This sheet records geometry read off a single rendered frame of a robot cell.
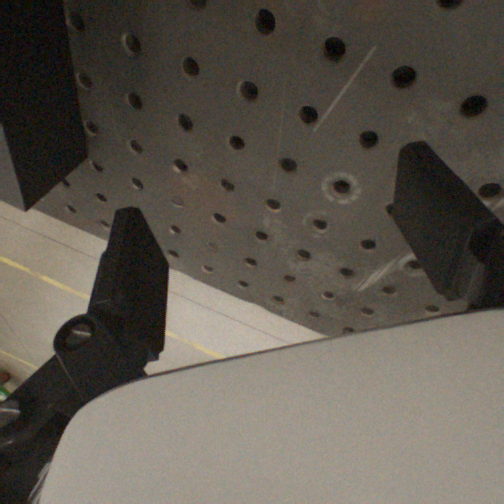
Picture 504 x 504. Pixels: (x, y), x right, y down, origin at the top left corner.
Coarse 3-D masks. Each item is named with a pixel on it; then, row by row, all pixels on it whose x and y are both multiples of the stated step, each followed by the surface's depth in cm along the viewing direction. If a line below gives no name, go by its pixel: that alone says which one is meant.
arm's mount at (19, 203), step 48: (0, 0) 23; (48, 0) 26; (0, 48) 24; (48, 48) 28; (0, 96) 26; (48, 96) 30; (0, 144) 28; (48, 144) 33; (0, 192) 33; (48, 192) 35
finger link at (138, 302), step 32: (128, 224) 11; (128, 256) 10; (160, 256) 13; (96, 288) 9; (128, 288) 9; (160, 288) 12; (128, 320) 10; (160, 320) 11; (128, 352) 9; (160, 352) 11; (32, 384) 9; (64, 384) 8; (0, 416) 8; (32, 416) 8
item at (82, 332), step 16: (80, 320) 9; (96, 320) 9; (64, 336) 9; (80, 336) 9; (96, 336) 8; (112, 336) 8; (64, 352) 8; (80, 352) 8; (96, 352) 8; (112, 352) 8; (64, 368) 8; (80, 368) 8; (96, 368) 8; (112, 368) 8; (128, 368) 8; (80, 384) 8; (96, 384) 8; (112, 384) 7
